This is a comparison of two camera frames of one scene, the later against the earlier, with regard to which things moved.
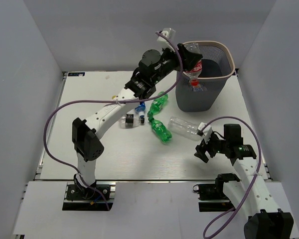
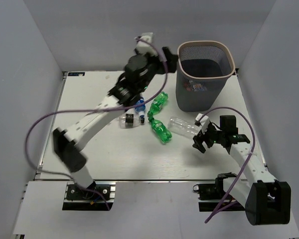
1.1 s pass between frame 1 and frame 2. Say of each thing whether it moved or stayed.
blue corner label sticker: stayed
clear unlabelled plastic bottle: stayed
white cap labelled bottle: stayed
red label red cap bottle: moved
